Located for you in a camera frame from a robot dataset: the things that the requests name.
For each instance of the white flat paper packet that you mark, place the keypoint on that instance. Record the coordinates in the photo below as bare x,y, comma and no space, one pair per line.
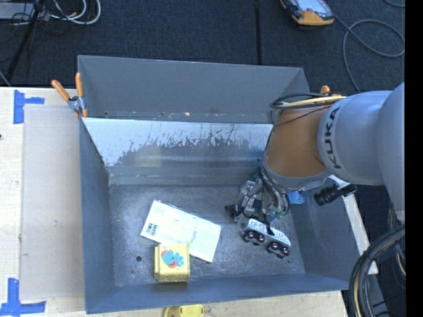
180,225

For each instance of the black cylinder on white bracket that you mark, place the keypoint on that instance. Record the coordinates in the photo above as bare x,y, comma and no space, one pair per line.
328,195

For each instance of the yellow cube with blue elephant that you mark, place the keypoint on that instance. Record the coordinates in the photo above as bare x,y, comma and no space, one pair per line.
172,263

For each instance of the pale flat board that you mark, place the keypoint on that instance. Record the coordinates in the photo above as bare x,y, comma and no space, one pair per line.
49,193

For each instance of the grey metal bin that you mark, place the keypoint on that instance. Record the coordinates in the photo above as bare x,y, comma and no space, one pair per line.
185,88

